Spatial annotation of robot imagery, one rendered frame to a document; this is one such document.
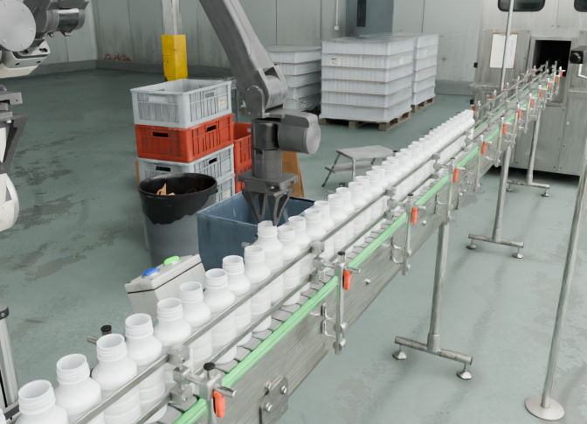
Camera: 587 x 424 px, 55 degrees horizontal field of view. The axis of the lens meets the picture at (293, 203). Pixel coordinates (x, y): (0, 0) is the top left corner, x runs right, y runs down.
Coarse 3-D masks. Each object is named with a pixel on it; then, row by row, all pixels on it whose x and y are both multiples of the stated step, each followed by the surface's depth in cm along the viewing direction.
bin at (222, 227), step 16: (240, 192) 208; (208, 208) 192; (224, 208) 201; (240, 208) 209; (288, 208) 205; (304, 208) 202; (208, 224) 186; (224, 224) 182; (240, 224) 179; (256, 224) 215; (208, 240) 188; (224, 240) 184; (240, 240) 181; (208, 256) 190; (224, 256) 186; (240, 256) 183
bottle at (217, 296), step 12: (216, 276) 98; (216, 288) 95; (204, 300) 96; (216, 300) 95; (228, 300) 96; (216, 312) 95; (216, 324) 96; (228, 324) 97; (216, 336) 97; (228, 336) 97; (216, 348) 97; (228, 360) 99
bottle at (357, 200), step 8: (352, 184) 146; (360, 184) 146; (352, 192) 144; (360, 192) 144; (352, 200) 144; (360, 200) 144; (360, 208) 144; (360, 216) 145; (360, 224) 146; (360, 232) 146; (360, 240) 147
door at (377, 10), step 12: (348, 0) 1143; (360, 0) 1132; (372, 0) 1120; (384, 0) 1108; (348, 12) 1151; (360, 12) 1139; (372, 12) 1127; (384, 12) 1115; (348, 24) 1158; (360, 24) 1147; (372, 24) 1134; (384, 24) 1122; (348, 36) 1166
